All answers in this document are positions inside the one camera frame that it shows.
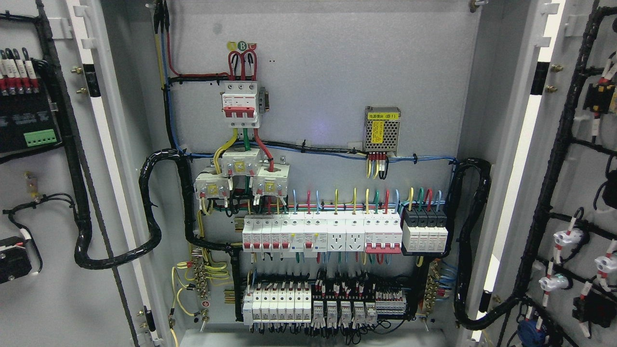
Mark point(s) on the red main circuit breaker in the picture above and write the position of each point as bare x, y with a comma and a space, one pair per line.
242, 104

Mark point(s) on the white socket module row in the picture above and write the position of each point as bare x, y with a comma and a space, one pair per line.
346, 232

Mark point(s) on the brass terminal bar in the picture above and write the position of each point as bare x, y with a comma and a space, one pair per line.
431, 289
200, 275

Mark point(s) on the lower relay terminal row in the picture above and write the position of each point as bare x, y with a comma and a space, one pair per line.
353, 304

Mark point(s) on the black white surge protector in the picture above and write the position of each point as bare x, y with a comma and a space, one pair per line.
424, 233

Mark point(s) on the perforated metal power supply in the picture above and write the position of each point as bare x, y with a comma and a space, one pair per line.
381, 129

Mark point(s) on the black digital power meter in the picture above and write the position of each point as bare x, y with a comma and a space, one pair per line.
27, 114

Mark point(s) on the brass left terminal bar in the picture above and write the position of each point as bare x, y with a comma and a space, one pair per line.
200, 275

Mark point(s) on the grey cabinet door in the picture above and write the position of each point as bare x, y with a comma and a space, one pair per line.
64, 305
537, 256

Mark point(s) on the white current transformers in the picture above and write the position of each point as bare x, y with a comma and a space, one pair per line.
241, 170

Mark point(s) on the brass right terminal bar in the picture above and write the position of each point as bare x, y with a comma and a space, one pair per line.
431, 289

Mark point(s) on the white lower breaker row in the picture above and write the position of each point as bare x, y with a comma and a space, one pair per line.
277, 304

